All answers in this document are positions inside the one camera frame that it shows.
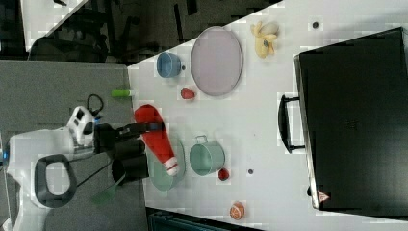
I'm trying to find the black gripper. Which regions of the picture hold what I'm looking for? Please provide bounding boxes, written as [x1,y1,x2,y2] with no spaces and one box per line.
[93,122,165,154]

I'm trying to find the red plush ketchup bottle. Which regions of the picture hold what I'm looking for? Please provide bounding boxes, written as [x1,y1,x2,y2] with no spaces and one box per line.
[134,104,177,168]

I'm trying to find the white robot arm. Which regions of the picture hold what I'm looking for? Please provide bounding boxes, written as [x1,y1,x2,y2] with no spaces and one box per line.
[4,122,164,231]

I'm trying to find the green oval strainer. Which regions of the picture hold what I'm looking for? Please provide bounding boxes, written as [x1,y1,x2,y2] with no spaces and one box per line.
[146,134,186,192]

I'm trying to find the green marker pen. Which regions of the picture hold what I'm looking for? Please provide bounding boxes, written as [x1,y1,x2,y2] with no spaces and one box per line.
[111,89,135,97]

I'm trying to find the red strawberry toy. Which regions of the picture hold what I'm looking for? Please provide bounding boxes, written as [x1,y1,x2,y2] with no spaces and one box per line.
[181,88,195,100]

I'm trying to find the green spatula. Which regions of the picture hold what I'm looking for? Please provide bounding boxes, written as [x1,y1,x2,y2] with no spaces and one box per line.
[90,174,125,205]

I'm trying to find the blue cup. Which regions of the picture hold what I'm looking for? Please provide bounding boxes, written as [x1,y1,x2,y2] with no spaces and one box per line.
[156,52,181,78]

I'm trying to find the small red fruit toy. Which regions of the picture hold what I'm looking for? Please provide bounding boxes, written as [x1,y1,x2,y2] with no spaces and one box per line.
[218,168,230,181]

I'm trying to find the large grey plate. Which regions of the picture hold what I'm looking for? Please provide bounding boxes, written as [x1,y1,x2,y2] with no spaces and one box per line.
[191,26,242,96]

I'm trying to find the orange slice toy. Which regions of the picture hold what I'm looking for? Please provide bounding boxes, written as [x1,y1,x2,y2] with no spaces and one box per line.
[229,201,245,220]

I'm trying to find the black toaster oven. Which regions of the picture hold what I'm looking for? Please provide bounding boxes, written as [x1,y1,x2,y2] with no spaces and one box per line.
[293,27,408,219]

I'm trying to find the green pot with handle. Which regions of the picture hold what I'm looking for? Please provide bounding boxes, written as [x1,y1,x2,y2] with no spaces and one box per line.
[190,135,225,176]

